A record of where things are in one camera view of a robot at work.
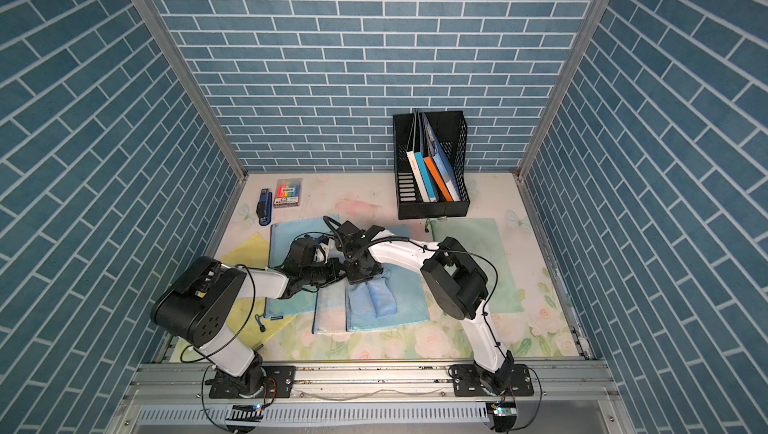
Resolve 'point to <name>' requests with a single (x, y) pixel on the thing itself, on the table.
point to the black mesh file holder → (410, 201)
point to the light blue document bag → (410, 296)
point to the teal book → (427, 183)
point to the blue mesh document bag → (281, 238)
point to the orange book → (437, 178)
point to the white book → (416, 175)
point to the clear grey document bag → (330, 308)
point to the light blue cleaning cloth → (381, 294)
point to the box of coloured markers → (288, 192)
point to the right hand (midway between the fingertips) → (358, 279)
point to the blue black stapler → (264, 207)
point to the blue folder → (442, 161)
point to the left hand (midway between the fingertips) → (357, 273)
